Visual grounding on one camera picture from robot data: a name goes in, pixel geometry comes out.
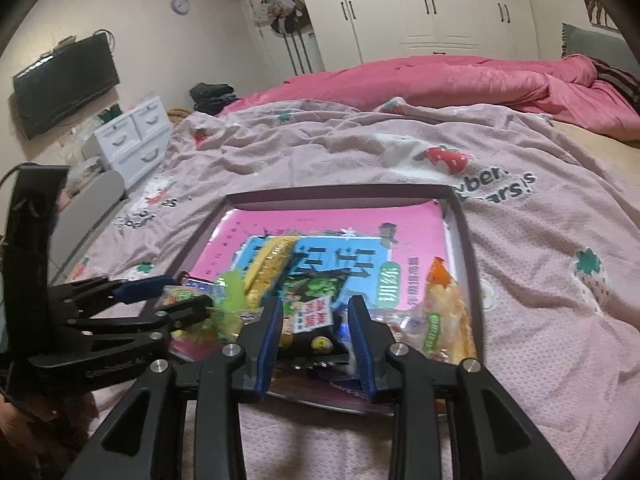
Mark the grey quilted headboard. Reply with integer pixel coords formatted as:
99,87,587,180
560,22,631,61

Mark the person's left forearm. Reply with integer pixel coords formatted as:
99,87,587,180
0,392,93,480

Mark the printed strawberry blanket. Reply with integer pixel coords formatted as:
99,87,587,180
47,95,640,480

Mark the clear packet red-flecked pastry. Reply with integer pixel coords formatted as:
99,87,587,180
372,305,453,363

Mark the blue cookie packet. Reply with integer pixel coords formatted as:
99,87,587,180
181,277,223,295

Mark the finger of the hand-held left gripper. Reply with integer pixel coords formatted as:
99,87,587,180
27,294,213,396
47,274,173,321

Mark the wall poster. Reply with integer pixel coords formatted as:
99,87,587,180
580,0,623,28

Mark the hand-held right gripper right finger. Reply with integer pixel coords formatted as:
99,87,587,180
347,294,576,480

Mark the white drawer cabinet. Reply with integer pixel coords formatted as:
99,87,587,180
82,96,173,188

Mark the dark green cartoon packet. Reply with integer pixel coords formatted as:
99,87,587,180
275,266,353,366

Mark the clear packet crumbly pastry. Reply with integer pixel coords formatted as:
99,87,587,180
154,284,213,311

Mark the orange snack packet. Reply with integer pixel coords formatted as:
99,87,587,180
420,256,478,363

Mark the tan bed sheet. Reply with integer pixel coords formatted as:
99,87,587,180
550,115,640,148

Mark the dark clothes pile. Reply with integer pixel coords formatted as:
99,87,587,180
189,81,236,111

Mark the coat rack with hanging items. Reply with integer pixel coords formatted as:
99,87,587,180
250,0,321,78

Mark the dark striped pillow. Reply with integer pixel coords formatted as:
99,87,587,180
592,57,640,106

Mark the pink book with blue label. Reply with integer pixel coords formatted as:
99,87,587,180
190,205,451,413

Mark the yellow cake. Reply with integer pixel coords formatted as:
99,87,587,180
242,236,301,308

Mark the light green snack packet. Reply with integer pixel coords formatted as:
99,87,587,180
215,270,266,341

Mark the dark shallow cardboard box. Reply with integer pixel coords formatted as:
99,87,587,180
165,183,487,416

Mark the black wall television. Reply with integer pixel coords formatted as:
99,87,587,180
12,35,121,140

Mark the white wardrobe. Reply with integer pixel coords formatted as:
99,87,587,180
290,0,541,68

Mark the pink quilt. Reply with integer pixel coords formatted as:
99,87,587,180
217,52,640,116

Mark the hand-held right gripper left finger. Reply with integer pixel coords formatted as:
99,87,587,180
65,297,286,480

